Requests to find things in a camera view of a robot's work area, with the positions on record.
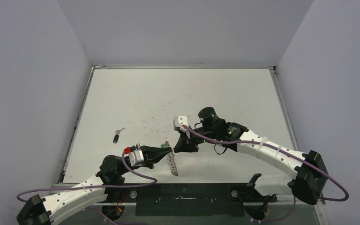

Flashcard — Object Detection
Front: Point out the key with black head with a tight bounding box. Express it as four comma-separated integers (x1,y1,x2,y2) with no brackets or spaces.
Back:
113,127,125,143

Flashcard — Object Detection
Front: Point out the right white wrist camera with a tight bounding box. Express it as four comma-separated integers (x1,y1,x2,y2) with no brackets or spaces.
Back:
173,116,190,139

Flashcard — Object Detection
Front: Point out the metal disc with keyrings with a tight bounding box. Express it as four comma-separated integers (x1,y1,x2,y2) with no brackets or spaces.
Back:
166,150,179,177

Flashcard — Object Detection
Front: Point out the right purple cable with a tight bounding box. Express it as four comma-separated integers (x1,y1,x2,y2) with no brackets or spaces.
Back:
181,126,350,202

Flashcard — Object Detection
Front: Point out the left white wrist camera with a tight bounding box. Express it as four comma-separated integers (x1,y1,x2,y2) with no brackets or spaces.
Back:
124,146,144,167

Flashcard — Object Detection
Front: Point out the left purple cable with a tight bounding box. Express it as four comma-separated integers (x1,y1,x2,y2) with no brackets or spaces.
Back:
16,150,158,203

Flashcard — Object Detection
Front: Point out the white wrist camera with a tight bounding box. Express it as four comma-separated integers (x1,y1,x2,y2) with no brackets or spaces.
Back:
124,146,144,167
173,116,190,139

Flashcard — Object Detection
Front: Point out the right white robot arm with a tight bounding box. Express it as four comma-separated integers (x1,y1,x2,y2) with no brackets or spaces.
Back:
173,107,327,205

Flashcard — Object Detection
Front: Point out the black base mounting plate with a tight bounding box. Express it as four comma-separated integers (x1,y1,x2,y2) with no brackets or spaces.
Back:
102,183,277,217

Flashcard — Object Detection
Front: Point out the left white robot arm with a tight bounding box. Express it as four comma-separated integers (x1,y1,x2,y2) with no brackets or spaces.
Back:
16,144,172,225

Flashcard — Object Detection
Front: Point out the purple cable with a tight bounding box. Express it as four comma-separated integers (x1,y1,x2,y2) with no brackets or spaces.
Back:
181,126,350,202
16,150,158,203

